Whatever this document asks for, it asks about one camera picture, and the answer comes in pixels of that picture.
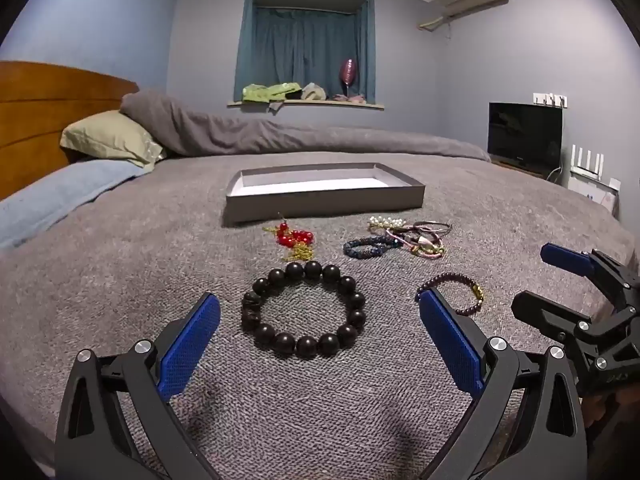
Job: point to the pink cloth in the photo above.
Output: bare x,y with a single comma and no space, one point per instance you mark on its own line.
350,97

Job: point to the rolled grey duvet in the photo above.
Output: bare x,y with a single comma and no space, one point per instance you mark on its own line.
250,135

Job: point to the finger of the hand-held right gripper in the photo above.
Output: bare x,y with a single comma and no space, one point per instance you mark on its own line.
540,312
567,259

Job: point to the grey bed blanket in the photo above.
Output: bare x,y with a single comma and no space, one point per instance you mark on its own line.
150,260

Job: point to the beige cloth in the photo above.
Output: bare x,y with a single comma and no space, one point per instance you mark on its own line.
312,92

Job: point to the wooden headboard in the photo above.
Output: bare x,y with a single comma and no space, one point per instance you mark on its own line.
40,110

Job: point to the window sill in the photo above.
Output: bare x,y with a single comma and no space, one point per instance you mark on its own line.
350,105

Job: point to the white wall hooks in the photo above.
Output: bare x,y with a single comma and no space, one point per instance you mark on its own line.
550,100

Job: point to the black television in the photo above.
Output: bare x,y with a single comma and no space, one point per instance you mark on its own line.
525,135

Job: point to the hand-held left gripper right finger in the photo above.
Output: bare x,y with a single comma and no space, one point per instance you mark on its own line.
450,345

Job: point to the white router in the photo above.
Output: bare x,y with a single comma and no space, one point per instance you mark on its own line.
592,172

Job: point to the green cloth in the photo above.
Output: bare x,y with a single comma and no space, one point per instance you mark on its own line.
265,92

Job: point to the teal curtain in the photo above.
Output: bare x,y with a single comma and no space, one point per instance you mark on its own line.
300,45

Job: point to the green pillow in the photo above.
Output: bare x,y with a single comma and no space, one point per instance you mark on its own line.
107,137

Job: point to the wooden television stand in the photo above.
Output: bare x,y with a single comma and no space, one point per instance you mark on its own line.
515,166

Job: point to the pink balloon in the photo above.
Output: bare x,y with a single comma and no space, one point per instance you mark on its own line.
349,71

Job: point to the white box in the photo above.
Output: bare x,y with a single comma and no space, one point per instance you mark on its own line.
595,195

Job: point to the grey shallow tray box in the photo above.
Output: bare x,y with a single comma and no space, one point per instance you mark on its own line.
320,200

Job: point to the blue pillow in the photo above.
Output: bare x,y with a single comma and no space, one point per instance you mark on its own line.
60,195

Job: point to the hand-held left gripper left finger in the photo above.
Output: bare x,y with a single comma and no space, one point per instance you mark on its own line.
190,345

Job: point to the thin dark bangles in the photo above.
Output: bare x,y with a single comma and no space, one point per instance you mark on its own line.
435,226

